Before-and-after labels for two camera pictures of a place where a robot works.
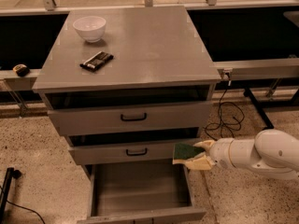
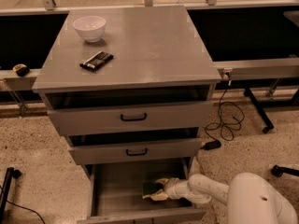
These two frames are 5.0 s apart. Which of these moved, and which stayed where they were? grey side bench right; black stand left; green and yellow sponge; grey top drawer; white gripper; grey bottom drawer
Moved: white gripper; green and yellow sponge
Stayed: grey side bench right; grey top drawer; grey bottom drawer; black stand left
